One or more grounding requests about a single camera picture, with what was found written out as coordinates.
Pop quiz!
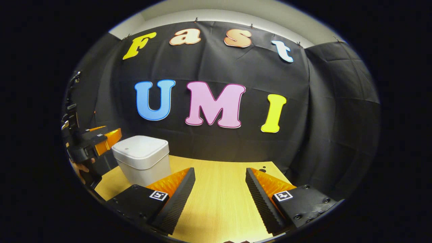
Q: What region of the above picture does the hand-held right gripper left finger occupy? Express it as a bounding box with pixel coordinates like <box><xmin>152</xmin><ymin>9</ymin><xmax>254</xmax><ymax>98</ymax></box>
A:
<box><xmin>105</xmin><ymin>167</ymin><xmax>196</xmax><ymax>236</ymax></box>

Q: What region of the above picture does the wooden desktop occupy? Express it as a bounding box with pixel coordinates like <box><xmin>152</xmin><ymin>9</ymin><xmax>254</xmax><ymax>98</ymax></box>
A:
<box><xmin>94</xmin><ymin>154</ymin><xmax>295</xmax><ymax>243</ymax></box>

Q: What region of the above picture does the black backdrop cloth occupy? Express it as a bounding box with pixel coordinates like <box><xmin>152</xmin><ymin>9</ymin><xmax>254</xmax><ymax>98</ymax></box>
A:
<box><xmin>63</xmin><ymin>21</ymin><xmax>382</xmax><ymax>203</ymax></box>

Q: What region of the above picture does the white desktop garbage bin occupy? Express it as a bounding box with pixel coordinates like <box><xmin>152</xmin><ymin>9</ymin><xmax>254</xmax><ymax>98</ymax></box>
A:
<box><xmin>111</xmin><ymin>135</ymin><xmax>171</xmax><ymax>187</ymax></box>

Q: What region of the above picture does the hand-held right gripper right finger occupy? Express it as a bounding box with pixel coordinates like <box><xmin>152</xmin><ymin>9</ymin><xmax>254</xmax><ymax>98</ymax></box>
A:
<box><xmin>245</xmin><ymin>167</ymin><xmax>338</xmax><ymax>236</ymax></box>

